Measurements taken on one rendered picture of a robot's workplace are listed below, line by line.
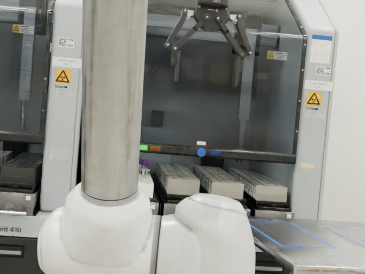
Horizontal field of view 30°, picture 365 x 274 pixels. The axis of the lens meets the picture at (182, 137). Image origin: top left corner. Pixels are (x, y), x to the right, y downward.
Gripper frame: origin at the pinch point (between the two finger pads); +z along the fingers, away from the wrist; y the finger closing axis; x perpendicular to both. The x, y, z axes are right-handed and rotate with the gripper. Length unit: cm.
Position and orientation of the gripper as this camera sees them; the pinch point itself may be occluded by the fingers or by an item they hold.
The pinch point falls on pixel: (206, 79)
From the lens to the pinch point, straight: 156.6
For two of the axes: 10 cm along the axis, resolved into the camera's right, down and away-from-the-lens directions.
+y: 9.9, 0.8, 1.1
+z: -0.9, 9.9, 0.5
